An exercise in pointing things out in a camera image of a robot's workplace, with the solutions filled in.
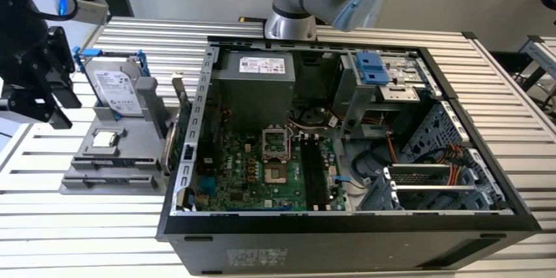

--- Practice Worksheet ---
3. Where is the black RAM slot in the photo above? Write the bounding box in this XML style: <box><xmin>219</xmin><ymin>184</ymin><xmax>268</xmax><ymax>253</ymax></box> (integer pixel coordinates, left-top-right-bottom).
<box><xmin>302</xmin><ymin>133</ymin><xmax>316</xmax><ymax>210</ymax></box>
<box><xmin>312</xmin><ymin>133</ymin><xmax>328</xmax><ymax>210</ymax></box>
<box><xmin>306</xmin><ymin>133</ymin><xmax>322</xmax><ymax>210</ymax></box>

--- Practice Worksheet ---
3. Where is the perforated metal disk bay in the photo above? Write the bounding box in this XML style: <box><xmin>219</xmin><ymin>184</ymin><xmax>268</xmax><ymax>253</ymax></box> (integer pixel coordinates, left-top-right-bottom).
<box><xmin>358</xmin><ymin>100</ymin><xmax>518</xmax><ymax>212</ymax></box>

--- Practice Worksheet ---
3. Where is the green graphics card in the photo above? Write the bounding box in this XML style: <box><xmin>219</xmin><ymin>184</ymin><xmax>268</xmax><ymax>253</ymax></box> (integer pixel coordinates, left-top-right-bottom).
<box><xmin>160</xmin><ymin>72</ymin><xmax>195</xmax><ymax>175</ymax></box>

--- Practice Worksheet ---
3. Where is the grey power supply unit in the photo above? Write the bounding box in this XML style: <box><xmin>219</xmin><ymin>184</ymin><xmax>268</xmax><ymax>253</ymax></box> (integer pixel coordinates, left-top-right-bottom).
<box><xmin>211</xmin><ymin>50</ymin><xmax>298</xmax><ymax>123</ymax></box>

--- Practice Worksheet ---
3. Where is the black cable loop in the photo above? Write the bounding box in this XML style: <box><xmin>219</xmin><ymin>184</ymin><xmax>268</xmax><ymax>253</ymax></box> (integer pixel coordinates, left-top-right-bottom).
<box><xmin>351</xmin><ymin>149</ymin><xmax>386</xmax><ymax>189</ymax></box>

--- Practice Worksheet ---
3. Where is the hard disk in blue carrier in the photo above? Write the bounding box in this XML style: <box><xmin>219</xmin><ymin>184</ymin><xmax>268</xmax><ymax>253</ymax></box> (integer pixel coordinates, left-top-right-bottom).
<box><xmin>71</xmin><ymin>45</ymin><xmax>152</xmax><ymax>118</ymax></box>

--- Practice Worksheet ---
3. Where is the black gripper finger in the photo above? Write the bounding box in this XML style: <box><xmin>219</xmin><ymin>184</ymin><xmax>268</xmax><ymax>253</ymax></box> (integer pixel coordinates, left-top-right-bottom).
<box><xmin>7</xmin><ymin>42</ymin><xmax>74</xmax><ymax>131</ymax></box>
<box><xmin>47</xmin><ymin>25</ymin><xmax>84</xmax><ymax>109</ymax></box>

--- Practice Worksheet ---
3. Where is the blue drive latch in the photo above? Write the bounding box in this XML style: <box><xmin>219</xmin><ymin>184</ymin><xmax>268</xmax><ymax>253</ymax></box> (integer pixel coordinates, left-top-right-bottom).
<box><xmin>355</xmin><ymin>50</ymin><xmax>388</xmax><ymax>85</ymax></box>

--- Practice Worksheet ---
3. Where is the aluminium frame table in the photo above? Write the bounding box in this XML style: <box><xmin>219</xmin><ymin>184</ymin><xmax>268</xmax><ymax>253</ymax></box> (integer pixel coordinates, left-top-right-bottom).
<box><xmin>512</xmin><ymin>33</ymin><xmax>556</xmax><ymax>113</ymax></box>

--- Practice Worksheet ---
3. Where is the silver CPU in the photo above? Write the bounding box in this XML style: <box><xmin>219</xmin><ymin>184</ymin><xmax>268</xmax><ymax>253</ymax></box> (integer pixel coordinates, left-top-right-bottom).
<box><xmin>88</xmin><ymin>130</ymin><xmax>122</xmax><ymax>147</ymax></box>

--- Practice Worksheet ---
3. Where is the wire locking lever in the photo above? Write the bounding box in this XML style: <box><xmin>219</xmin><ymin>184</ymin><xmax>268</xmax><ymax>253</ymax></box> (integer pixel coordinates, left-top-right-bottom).
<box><xmin>286</xmin><ymin>130</ymin><xmax>306</xmax><ymax>163</ymax></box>

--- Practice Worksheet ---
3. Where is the orange yellow wire bundle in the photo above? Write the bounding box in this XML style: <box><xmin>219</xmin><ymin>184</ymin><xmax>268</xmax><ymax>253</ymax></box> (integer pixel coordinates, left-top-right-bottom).
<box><xmin>436</xmin><ymin>143</ymin><xmax>468</xmax><ymax>189</ymax></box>

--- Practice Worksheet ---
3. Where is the metal optical drive cage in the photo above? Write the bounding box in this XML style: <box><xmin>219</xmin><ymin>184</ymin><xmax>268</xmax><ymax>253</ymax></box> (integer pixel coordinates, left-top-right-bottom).
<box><xmin>336</xmin><ymin>50</ymin><xmax>430</xmax><ymax>132</ymax></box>

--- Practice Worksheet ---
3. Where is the CPU socket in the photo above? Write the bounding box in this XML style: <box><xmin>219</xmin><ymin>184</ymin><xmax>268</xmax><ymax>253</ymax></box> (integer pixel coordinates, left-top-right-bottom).
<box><xmin>263</xmin><ymin>164</ymin><xmax>291</xmax><ymax>187</ymax></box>

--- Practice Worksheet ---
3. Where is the black PC case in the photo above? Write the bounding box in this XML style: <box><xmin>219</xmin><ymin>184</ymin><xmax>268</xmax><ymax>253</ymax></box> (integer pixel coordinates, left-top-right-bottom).
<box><xmin>155</xmin><ymin>35</ymin><xmax>544</xmax><ymax>275</ymax></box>

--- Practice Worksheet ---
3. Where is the metal socket cover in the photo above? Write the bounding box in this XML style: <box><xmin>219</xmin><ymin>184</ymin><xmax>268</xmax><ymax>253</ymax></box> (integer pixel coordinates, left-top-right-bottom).
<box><xmin>260</xmin><ymin>123</ymin><xmax>291</xmax><ymax>164</ymax></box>

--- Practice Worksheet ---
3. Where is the grey parts rack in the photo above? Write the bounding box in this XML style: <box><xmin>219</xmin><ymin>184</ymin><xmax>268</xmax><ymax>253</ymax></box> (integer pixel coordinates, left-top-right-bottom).
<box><xmin>59</xmin><ymin>74</ymin><xmax>183</xmax><ymax>196</ymax></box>

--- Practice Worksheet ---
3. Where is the thin orange wire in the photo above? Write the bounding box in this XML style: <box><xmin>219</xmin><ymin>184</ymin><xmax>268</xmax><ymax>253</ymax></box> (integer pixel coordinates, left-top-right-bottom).
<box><xmin>386</xmin><ymin>128</ymin><xmax>398</xmax><ymax>163</ymax></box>

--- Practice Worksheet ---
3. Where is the green Dell motherboard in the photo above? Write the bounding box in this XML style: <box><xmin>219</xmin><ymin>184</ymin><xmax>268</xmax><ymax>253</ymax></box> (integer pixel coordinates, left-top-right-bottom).
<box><xmin>191</xmin><ymin>126</ymin><xmax>348</xmax><ymax>213</ymax></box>

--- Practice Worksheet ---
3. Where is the blue expansion slot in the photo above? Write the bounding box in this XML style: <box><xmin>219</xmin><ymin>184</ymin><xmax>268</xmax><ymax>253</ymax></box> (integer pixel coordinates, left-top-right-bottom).
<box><xmin>223</xmin><ymin>205</ymin><xmax>294</xmax><ymax>212</ymax></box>

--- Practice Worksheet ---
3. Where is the black case fan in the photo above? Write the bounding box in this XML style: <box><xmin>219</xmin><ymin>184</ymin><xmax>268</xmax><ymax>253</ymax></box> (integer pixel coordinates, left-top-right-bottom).
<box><xmin>203</xmin><ymin>95</ymin><xmax>223</xmax><ymax>148</ymax></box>

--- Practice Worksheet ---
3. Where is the white yellow wire bundle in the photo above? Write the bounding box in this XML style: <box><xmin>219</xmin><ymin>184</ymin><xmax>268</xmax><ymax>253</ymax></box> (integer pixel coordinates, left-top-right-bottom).
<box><xmin>288</xmin><ymin>120</ymin><xmax>327</xmax><ymax>135</ymax></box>

